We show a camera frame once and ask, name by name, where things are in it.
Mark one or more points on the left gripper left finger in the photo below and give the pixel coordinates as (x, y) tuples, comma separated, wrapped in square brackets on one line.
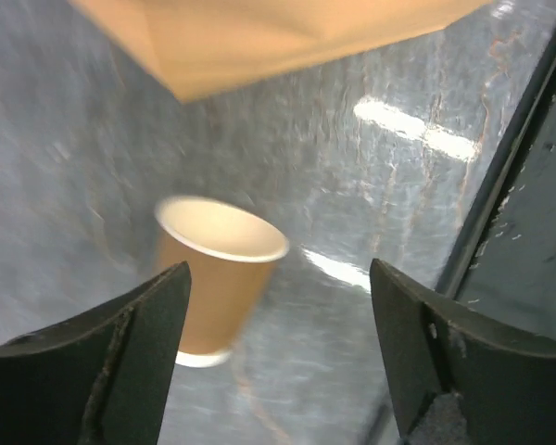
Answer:
[(101, 377)]

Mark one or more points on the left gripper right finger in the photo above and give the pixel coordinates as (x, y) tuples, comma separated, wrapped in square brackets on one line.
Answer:
[(503, 377)]

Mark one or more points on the single brown paper cup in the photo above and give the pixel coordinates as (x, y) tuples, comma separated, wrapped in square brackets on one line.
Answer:
[(231, 254)]

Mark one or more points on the brown paper bag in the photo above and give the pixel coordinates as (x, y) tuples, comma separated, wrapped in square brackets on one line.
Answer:
[(201, 48)]

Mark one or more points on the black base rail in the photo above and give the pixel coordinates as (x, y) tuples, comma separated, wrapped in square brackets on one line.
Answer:
[(503, 263)]

